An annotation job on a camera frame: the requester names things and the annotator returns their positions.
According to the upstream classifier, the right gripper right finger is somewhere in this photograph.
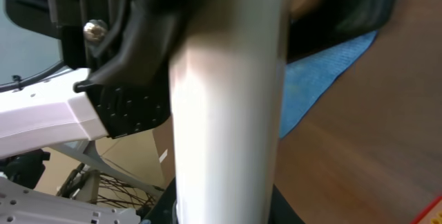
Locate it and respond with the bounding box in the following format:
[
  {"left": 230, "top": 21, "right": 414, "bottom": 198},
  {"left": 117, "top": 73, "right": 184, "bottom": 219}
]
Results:
[{"left": 269, "top": 183, "right": 307, "bottom": 224}]

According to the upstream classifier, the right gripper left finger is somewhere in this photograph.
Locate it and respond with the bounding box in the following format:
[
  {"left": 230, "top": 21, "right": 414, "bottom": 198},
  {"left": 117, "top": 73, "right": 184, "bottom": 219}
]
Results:
[{"left": 140, "top": 178, "right": 179, "bottom": 224}]

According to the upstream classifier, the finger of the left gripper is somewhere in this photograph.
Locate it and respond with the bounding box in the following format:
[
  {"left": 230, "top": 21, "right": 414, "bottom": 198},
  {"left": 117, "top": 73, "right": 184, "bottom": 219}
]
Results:
[
  {"left": 286, "top": 0, "right": 405, "bottom": 63},
  {"left": 73, "top": 0, "right": 194, "bottom": 94}
]

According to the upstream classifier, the white pipette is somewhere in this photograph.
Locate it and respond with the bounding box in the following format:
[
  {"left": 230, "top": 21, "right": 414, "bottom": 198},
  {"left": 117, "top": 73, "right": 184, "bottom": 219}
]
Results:
[{"left": 168, "top": 0, "right": 290, "bottom": 224}]

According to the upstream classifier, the blue cloth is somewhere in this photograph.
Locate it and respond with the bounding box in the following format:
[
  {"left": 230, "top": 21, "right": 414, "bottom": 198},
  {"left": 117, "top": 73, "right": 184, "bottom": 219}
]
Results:
[{"left": 278, "top": 30, "right": 379, "bottom": 140}]

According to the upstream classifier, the red and yellow tip box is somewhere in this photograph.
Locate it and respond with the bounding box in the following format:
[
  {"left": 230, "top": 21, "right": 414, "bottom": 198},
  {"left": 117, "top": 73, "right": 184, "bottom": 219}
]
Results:
[{"left": 410, "top": 194, "right": 442, "bottom": 224}]

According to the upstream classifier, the black cable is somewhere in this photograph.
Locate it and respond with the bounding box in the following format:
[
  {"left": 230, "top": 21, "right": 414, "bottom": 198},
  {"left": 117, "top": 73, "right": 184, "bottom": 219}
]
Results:
[{"left": 0, "top": 61, "right": 68, "bottom": 92}]

